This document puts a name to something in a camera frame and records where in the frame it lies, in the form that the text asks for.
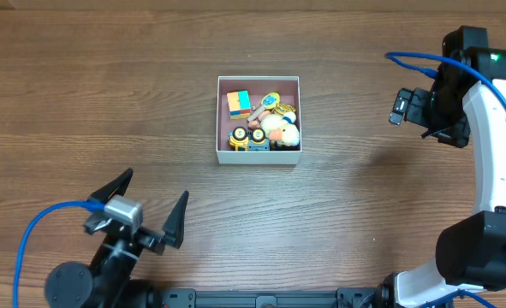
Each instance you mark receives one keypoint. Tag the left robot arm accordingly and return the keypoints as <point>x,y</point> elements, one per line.
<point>106,281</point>

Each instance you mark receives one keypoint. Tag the yellow grey toy truck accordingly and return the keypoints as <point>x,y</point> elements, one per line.
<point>240,139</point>

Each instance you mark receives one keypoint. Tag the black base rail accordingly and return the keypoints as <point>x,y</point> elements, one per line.
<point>340,298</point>

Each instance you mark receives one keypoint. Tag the white plush duck toy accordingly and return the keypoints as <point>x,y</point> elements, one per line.
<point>280,129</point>

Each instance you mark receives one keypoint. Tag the yellow round gear toy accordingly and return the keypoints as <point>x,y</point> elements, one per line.
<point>282,108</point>

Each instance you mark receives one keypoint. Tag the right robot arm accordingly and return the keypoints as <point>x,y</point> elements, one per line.
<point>466,105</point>

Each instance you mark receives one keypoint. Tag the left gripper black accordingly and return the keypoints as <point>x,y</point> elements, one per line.
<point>145,235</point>

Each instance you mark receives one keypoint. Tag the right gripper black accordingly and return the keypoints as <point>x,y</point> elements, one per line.
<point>452,137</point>

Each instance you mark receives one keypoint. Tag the white square cardboard box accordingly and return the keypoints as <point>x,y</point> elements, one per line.
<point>288,87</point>

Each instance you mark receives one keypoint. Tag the small wooden rattle drum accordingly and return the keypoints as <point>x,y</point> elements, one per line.
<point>269,102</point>

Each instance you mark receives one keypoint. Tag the multicoloured puzzle cube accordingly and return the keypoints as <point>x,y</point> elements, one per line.
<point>239,104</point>

